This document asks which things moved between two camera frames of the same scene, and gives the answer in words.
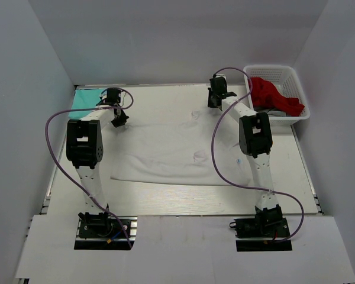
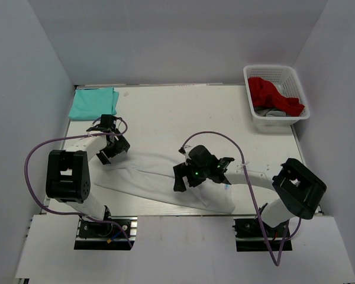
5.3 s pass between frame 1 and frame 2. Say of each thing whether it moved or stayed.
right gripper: moved
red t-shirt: stayed
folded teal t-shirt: stayed
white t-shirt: moved
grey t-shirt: stayed
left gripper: moved
